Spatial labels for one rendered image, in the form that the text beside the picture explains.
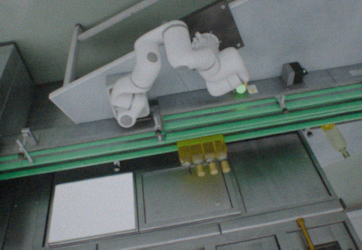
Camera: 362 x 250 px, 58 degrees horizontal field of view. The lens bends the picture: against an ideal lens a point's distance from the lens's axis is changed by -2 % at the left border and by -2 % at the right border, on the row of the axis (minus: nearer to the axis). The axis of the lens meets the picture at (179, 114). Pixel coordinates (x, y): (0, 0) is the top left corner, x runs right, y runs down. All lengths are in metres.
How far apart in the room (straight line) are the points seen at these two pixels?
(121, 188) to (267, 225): 0.72
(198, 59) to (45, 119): 1.43
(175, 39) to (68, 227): 1.03
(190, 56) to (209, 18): 0.46
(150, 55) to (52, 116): 1.29
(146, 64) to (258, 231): 0.90
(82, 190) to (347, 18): 1.54
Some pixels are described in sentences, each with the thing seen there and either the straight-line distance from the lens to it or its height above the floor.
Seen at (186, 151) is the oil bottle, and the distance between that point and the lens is 1.60.
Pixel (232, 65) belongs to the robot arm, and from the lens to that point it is 1.18.
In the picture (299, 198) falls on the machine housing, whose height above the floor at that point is 1.29.
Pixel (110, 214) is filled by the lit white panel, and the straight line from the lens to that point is 1.65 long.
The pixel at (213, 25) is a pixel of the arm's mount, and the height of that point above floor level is 0.78.
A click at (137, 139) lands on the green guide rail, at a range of 1.67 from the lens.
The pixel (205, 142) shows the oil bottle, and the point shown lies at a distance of 1.62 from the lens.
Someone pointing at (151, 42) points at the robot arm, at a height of 1.08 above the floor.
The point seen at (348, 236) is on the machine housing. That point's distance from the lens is 1.68.
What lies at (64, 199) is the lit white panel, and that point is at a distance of 1.78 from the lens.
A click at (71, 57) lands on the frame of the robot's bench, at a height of 0.39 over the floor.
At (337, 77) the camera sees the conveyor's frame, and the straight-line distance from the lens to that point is 1.86.
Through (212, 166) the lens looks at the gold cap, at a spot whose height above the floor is 1.14.
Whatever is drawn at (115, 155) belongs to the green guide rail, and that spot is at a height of 0.93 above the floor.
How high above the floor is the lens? 2.04
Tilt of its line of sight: 45 degrees down
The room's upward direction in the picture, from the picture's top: 168 degrees clockwise
